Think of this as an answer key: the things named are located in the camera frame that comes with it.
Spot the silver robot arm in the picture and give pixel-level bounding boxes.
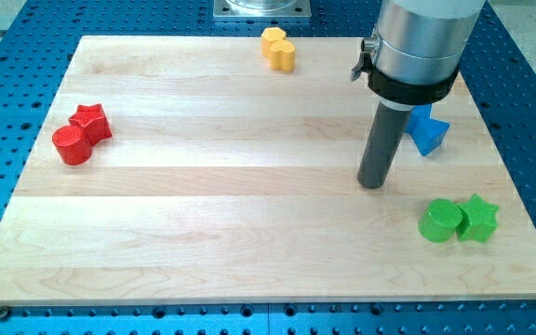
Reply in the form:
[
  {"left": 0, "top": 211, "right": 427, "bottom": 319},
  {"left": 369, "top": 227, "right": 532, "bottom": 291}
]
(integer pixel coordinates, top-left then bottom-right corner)
[{"left": 350, "top": 0, "right": 484, "bottom": 106}]

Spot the blue triangle block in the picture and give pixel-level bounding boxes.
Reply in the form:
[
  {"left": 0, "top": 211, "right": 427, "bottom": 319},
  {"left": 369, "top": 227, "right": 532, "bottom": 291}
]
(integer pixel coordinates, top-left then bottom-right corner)
[{"left": 404, "top": 104, "right": 432, "bottom": 134}]

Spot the blue cube block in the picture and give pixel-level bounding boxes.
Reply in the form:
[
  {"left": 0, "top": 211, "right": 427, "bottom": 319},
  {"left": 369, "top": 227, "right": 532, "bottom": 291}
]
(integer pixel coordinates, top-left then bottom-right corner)
[{"left": 410, "top": 117, "right": 450, "bottom": 156}]

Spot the light wooden board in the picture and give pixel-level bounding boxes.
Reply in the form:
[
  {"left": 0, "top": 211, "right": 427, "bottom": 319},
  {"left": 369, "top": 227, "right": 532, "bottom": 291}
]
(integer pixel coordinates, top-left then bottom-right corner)
[{"left": 0, "top": 35, "right": 536, "bottom": 306}]

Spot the yellow heart block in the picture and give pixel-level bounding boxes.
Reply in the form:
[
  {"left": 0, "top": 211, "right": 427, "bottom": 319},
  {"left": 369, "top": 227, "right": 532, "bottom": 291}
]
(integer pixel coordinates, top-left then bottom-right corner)
[{"left": 268, "top": 40, "right": 296, "bottom": 72}]

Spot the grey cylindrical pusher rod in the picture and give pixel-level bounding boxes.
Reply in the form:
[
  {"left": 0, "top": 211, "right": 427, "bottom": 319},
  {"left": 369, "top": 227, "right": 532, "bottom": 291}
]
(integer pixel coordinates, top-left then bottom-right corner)
[{"left": 357, "top": 100, "right": 414, "bottom": 189}]

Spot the yellow hexagon block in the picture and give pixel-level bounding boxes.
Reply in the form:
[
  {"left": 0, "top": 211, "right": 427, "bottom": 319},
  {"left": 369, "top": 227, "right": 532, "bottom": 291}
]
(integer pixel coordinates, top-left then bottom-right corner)
[{"left": 261, "top": 27, "right": 287, "bottom": 58}]

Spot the green cylinder block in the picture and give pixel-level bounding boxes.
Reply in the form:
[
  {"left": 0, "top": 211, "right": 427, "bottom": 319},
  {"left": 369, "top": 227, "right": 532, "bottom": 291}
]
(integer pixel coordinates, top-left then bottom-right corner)
[{"left": 418, "top": 198, "right": 462, "bottom": 243}]

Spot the red star block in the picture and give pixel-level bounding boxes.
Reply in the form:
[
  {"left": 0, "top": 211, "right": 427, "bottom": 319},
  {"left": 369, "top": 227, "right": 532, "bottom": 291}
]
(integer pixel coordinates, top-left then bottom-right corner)
[{"left": 68, "top": 104, "right": 113, "bottom": 146}]

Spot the red cylinder block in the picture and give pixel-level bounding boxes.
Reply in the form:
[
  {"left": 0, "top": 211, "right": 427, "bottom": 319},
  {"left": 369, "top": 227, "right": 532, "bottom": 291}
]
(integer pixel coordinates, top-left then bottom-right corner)
[{"left": 52, "top": 125, "right": 92, "bottom": 166}]

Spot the green star block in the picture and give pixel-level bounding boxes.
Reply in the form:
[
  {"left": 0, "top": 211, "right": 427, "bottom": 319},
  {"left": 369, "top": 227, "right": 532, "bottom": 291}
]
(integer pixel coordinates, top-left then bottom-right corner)
[{"left": 456, "top": 194, "right": 499, "bottom": 243}]

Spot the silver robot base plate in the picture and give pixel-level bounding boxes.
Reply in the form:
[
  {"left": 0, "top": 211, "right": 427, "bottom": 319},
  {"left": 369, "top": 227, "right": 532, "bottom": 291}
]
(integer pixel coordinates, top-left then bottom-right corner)
[{"left": 213, "top": 0, "right": 312, "bottom": 19}]

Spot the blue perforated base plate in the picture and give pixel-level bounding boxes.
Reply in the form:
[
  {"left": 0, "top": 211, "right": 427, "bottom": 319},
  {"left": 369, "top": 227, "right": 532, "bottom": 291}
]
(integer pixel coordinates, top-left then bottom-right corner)
[{"left": 0, "top": 1, "right": 536, "bottom": 334}]

